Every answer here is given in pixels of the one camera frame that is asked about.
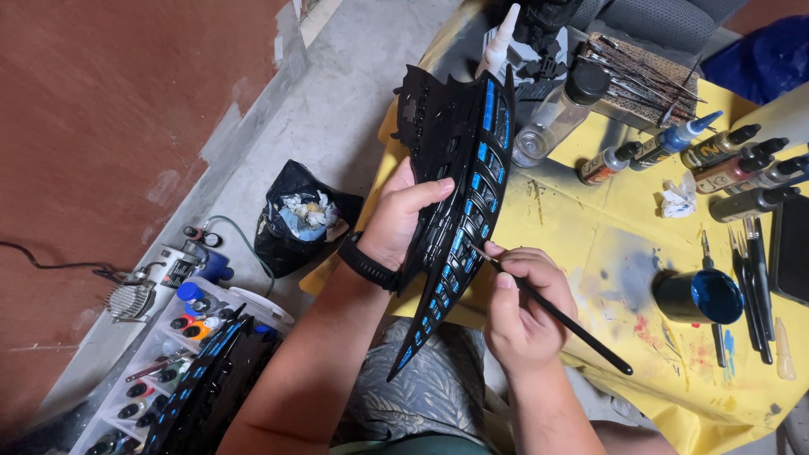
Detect green air hose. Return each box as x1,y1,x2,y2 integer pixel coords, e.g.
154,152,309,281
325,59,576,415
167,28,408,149
205,215,276,298

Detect red handled paintbrush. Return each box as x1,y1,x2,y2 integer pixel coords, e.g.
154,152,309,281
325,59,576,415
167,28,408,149
125,353,192,384

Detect person's grey leaf-patterned shorts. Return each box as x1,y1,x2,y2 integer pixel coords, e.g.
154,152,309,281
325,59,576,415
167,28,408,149
332,318,508,451

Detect white nozzle glue bottle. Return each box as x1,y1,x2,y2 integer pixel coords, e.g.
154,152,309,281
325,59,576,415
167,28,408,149
475,3,522,80

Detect dark capped paint dropper bottle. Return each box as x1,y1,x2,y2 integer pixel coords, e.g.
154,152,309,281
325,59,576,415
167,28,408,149
739,137,791,160

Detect small silver air compressor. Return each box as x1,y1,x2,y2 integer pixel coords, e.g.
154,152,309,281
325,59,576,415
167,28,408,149
95,224,235,323

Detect brown speckled block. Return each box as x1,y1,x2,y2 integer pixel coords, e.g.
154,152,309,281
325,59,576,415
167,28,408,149
578,32,701,130

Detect blue paint dropper bottle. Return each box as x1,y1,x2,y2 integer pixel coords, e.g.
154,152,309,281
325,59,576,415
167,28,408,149
629,110,724,172

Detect pile of thin metal tools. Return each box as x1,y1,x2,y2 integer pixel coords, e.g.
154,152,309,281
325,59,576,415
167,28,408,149
576,35,718,130

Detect brown label paint dropper bottle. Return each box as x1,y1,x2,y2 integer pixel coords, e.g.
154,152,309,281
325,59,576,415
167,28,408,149
578,142,643,187

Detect yellow paint-stained table cover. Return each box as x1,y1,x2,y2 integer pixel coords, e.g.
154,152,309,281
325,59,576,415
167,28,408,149
300,0,809,455

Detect gold paint dropper bottle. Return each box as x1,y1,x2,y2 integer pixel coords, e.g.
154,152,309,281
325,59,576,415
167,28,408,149
681,124,762,170

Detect black handled fine paintbrush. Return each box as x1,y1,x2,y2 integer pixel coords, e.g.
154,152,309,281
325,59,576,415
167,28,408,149
468,243,634,377

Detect person's right hand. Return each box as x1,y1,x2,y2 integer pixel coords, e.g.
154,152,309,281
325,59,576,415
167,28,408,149
483,240,580,381

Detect blue plastic bag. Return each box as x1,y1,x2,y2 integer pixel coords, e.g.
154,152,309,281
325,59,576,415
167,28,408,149
702,16,809,106

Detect black wrist watch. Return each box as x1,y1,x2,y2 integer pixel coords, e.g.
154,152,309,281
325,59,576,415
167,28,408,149
337,230,403,293

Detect copper paint dropper bottle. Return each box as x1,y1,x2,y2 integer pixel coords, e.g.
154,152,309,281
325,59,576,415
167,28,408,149
694,155,776,195

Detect black garbage bag with tissues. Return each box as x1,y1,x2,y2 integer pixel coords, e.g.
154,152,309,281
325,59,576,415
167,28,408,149
254,159,365,279

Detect crumpled stained tissue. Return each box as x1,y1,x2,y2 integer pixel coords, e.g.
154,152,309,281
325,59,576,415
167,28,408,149
660,172,698,219

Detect grey handled paintbrush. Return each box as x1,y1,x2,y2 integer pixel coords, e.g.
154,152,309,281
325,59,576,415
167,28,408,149
700,229,728,369

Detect clear bottle with black cap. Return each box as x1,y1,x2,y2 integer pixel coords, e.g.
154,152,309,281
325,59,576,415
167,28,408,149
512,63,611,169

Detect person's left hand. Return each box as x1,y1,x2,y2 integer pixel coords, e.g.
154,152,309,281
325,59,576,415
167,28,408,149
357,157,456,273

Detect black model figure on stand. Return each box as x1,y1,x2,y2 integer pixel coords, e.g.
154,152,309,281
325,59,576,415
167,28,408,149
506,0,584,102

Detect white cylinder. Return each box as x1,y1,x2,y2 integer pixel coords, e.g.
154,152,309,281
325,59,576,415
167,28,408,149
732,81,809,153

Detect black paint dropper bottle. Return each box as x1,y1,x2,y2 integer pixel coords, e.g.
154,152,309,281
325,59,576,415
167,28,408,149
709,186,802,224

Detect silver paint dropper bottle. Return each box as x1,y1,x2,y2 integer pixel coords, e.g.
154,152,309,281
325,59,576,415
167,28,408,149
727,155,809,194

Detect black power cable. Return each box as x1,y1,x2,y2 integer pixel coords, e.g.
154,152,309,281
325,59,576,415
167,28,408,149
0,240,127,280

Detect black tablet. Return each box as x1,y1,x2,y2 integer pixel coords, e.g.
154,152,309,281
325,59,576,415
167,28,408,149
768,193,809,308

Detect grey fabric chair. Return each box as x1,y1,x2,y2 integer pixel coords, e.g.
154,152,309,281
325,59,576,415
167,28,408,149
569,0,750,55

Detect dark cup of blue paint water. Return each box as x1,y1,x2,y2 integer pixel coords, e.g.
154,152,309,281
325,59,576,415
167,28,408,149
652,268,745,326

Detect black model wing blue accents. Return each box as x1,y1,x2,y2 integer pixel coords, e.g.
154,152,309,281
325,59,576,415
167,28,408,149
387,63,517,383
142,316,280,455

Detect clear organizer box of paints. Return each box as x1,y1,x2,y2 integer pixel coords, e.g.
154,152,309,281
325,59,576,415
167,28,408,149
70,278,295,455

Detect translucent plastic pipette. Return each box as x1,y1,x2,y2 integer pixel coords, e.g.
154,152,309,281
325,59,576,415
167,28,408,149
774,316,798,382

